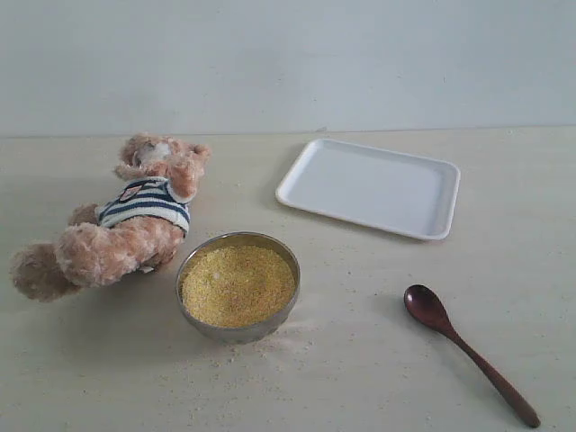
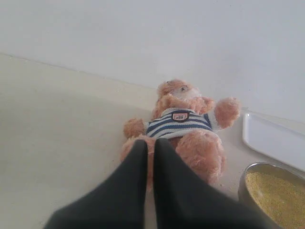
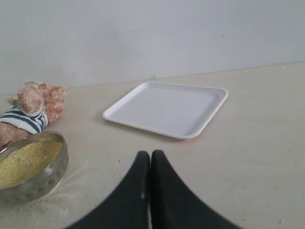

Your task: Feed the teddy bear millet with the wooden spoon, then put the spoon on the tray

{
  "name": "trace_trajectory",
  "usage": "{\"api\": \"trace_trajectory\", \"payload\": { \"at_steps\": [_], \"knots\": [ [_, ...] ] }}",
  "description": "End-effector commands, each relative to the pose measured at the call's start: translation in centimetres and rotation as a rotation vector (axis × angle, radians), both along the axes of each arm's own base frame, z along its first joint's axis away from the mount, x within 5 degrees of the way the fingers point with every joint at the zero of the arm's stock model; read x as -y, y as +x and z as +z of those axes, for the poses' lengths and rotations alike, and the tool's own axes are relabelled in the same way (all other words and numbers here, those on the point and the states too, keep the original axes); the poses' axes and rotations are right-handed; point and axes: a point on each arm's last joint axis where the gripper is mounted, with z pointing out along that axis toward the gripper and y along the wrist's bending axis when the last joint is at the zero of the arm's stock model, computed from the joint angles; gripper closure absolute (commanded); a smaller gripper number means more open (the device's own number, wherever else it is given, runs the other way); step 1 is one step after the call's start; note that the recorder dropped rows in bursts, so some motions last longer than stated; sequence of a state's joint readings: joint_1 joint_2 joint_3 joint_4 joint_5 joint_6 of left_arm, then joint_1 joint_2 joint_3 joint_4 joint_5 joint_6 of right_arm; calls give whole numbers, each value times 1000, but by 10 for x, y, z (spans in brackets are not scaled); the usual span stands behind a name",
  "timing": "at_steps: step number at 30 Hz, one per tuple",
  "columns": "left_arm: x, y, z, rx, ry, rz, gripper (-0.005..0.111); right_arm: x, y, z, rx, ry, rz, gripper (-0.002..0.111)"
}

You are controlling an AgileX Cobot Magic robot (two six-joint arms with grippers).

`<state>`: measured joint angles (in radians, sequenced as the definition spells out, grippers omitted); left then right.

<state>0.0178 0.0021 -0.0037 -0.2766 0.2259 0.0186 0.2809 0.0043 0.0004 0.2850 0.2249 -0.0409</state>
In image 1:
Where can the white rectangular foam tray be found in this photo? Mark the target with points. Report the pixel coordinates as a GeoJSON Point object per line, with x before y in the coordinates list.
{"type": "Point", "coordinates": [395, 192]}

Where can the steel bowl of yellow grain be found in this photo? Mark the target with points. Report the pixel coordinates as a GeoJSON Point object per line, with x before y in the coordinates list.
{"type": "Point", "coordinates": [239, 287]}

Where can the tan plush teddy bear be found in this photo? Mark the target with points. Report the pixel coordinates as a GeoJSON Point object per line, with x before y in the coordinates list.
{"type": "Point", "coordinates": [138, 230]}

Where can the dark brown wooden spoon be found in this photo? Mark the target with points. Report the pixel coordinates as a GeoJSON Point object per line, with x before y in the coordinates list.
{"type": "Point", "coordinates": [424, 306]}

